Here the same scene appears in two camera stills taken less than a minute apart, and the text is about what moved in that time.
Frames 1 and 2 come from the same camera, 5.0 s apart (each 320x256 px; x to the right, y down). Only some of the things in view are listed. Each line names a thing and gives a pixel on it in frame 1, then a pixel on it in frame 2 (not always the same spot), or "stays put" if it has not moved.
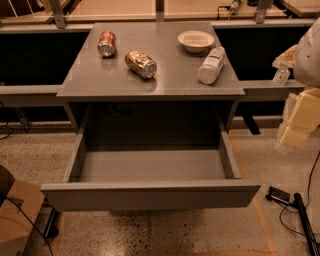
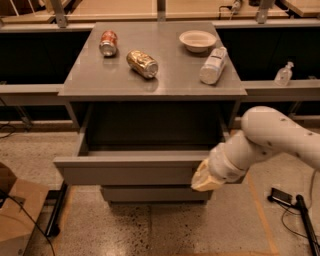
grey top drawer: (151, 180) -> (145, 143)
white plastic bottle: (212, 66) stays put
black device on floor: (278, 195) stays put
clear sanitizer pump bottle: (281, 76) stays put
